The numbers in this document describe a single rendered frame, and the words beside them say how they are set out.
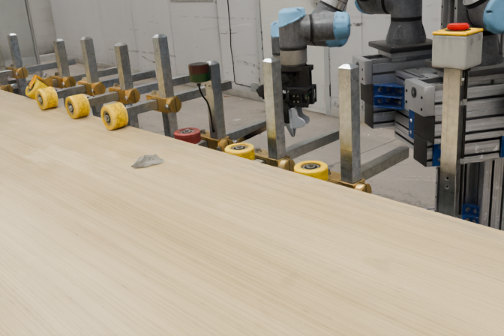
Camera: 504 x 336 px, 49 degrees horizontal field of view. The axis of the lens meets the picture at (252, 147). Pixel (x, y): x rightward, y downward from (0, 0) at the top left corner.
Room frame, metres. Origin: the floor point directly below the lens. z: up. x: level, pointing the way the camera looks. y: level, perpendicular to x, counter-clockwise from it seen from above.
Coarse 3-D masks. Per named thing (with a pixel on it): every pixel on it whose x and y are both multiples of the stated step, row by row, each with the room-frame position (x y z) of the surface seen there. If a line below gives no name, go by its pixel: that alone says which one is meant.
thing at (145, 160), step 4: (144, 156) 1.35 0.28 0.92; (148, 156) 1.37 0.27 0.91; (152, 156) 1.35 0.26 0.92; (156, 156) 1.35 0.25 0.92; (136, 160) 1.33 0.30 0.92; (140, 160) 1.34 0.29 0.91; (144, 160) 1.34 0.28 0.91; (148, 160) 1.35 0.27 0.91; (152, 160) 1.34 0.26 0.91; (156, 160) 1.35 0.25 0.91; (160, 160) 1.35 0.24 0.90; (132, 164) 1.32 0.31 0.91; (136, 164) 1.32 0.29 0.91; (140, 164) 1.32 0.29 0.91; (144, 164) 1.32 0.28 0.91; (148, 164) 1.32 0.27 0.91
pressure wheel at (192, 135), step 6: (174, 132) 1.60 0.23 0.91; (180, 132) 1.60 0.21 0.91; (186, 132) 1.59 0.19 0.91; (192, 132) 1.58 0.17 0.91; (198, 132) 1.58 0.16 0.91; (174, 138) 1.59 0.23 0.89; (180, 138) 1.56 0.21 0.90; (186, 138) 1.56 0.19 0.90; (192, 138) 1.56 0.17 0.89; (198, 138) 1.58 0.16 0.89
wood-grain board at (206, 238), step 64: (0, 128) 1.83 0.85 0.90; (64, 128) 1.76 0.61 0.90; (128, 128) 1.70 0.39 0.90; (0, 192) 1.22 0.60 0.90; (64, 192) 1.19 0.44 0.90; (128, 192) 1.16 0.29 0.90; (192, 192) 1.13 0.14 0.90; (256, 192) 1.10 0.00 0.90; (320, 192) 1.08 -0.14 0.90; (0, 256) 0.90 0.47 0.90; (64, 256) 0.88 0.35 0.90; (128, 256) 0.86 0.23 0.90; (192, 256) 0.84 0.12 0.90; (256, 256) 0.83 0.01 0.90; (320, 256) 0.81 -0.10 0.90; (384, 256) 0.79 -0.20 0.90; (448, 256) 0.78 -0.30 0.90; (0, 320) 0.70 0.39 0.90; (64, 320) 0.69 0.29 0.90; (128, 320) 0.67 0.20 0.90; (192, 320) 0.66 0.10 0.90; (256, 320) 0.65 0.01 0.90; (320, 320) 0.64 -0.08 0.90; (384, 320) 0.63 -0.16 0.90; (448, 320) 0.62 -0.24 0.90
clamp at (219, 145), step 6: (204, 138) 1.64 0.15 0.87; (210, 138) 1.62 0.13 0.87; (222, 138) 1.61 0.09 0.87; (228, 138) 1.62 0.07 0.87; (210, 144) 1.62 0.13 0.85; (216, 144) 1.60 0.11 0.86; (222, 144) 1.59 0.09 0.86; (228, 144) 1.60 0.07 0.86; (216, 150) 1.60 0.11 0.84; (222, 150) 1.58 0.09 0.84
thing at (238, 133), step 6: (264, 120) 1.82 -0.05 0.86; (246, 126) 1.76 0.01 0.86; (252, 126) 1.76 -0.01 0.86; (258, 126) 1.78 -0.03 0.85; (228, 132) 1.71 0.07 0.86; (234, 132) 1.71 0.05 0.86; (240, 132) 1.73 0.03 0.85; (246, 132) 1.74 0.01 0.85; (234, 138) 1.71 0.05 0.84; (198, 144) 1.61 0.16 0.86; (204, 144) 1.62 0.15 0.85
